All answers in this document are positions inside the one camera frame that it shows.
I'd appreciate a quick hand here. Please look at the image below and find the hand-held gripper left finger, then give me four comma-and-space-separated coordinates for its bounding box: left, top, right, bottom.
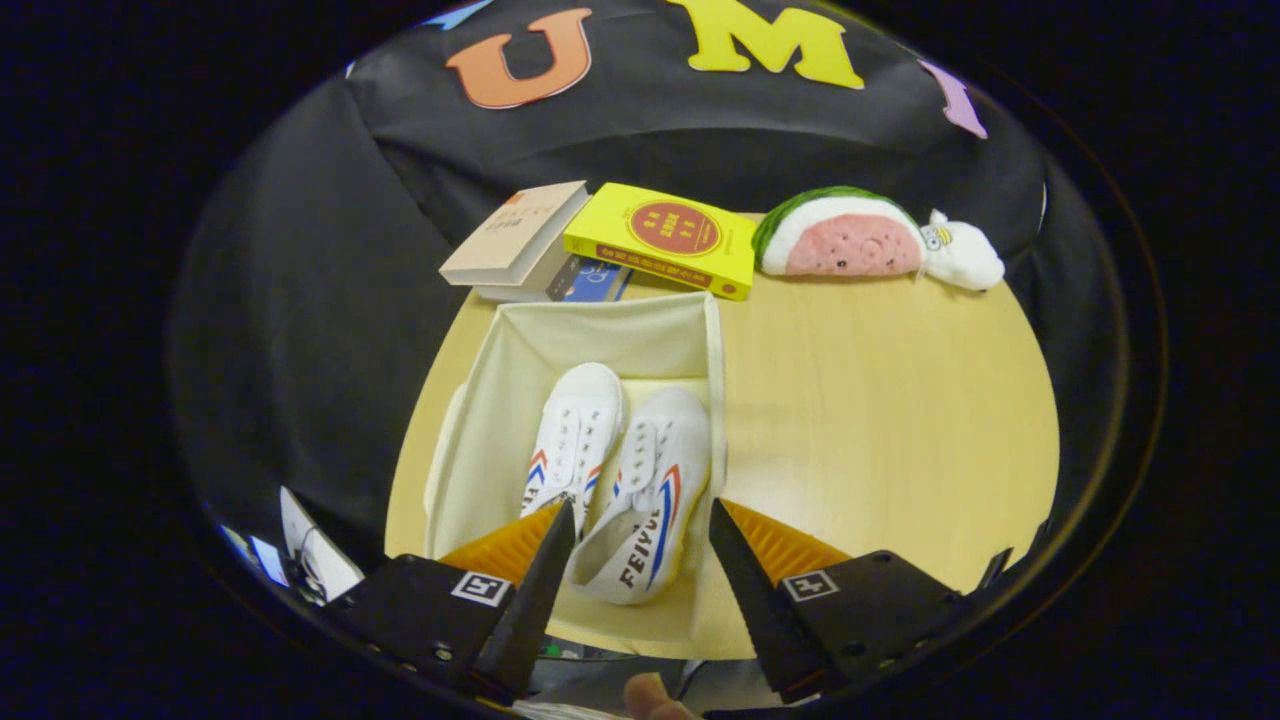
330, 499, 579, 701

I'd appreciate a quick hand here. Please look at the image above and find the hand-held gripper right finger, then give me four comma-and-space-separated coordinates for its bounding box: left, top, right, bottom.
708, 497, 966, 704

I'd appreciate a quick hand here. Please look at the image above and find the white shoe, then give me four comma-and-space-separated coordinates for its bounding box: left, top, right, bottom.
565, 386, 714, 607
519, 362, 626, 547

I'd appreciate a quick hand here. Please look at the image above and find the cream fabric storage box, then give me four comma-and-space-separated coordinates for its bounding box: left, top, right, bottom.
423, 290, 729, 647

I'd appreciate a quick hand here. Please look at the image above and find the white flat device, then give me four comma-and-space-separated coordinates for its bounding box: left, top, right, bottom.
279, 486, 365, 602

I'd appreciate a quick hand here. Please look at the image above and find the small lit screen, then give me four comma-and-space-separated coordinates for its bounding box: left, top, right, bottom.
249, 534, 292, 589

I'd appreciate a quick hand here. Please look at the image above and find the grey book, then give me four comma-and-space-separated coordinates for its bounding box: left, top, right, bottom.
473, 215, 592, 304

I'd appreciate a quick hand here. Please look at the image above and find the blue book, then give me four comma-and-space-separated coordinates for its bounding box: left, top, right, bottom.
547, 255, 634, 304

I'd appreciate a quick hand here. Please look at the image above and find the watermelon slice plush toy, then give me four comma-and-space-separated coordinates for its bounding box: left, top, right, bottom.
752, 186, 926, 279

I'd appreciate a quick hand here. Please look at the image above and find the yellow book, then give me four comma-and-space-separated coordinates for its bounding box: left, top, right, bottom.
563, 182, 759, 302

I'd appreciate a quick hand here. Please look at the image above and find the beige book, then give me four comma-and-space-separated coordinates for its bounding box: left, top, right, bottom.
439, 180, 592, 289

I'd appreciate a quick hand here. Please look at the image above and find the small white plush toy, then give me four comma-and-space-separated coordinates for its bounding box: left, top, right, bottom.
917, 209, 1007, 293

